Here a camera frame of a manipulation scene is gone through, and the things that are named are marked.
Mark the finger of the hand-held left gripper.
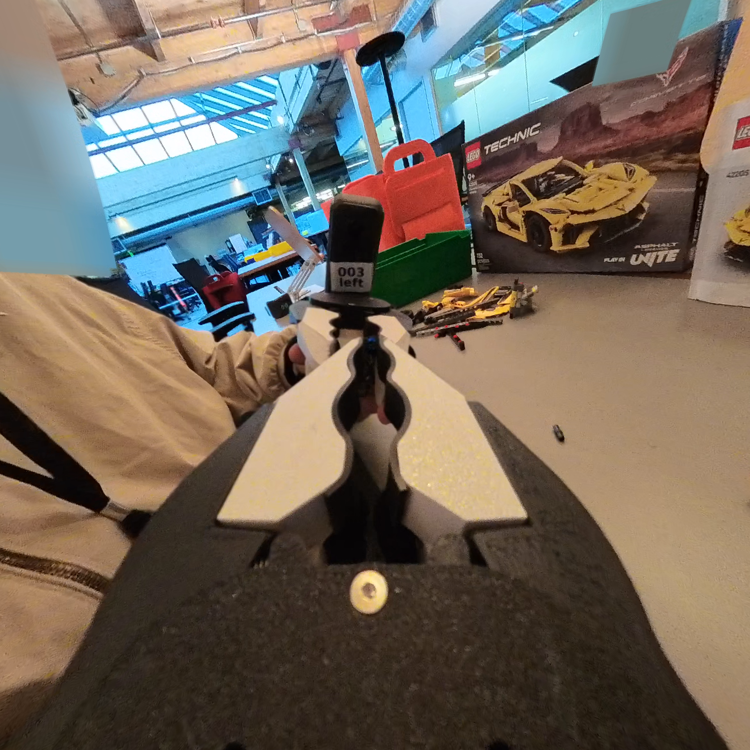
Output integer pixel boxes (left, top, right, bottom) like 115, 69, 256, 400
298, 307, 346, 377
371, 314, 414, 354

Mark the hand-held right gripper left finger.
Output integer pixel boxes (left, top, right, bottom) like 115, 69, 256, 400
216, 338, 363, 535

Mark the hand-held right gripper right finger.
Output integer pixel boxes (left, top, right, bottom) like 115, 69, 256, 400
380, 341, 529, 535

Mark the pile of yellow car parts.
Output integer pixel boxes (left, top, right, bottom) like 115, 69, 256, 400
410, 280, 539, 351

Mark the grey desk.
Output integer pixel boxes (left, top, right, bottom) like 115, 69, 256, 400
404, 272, 750, 745

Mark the person's left hand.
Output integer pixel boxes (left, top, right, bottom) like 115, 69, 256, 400
285, 340, 390, 425

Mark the green storage bin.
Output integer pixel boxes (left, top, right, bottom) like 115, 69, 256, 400
372, 230, 473, 308

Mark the red plastic carrier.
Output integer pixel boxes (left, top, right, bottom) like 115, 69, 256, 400
321, 142, 466, 253

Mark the black office chair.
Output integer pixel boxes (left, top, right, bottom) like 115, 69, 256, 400
173, 258, 257, 342

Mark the black pole stand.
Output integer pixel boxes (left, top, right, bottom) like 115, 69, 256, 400
356, 32, 411, 171

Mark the whiteboard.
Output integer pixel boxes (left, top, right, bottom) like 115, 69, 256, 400
120, 245, 177, 289

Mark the toy car box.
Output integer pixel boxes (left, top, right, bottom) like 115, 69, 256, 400
463, 23, 727, 275

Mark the beige jacket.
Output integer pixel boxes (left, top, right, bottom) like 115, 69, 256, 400
0, 410, 194, 750

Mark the instruction booklet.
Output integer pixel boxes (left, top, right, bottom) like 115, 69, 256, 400
688, 100, 750, 307

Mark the black shoulder strap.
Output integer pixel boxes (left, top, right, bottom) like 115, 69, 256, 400
0, 393, 147, 534

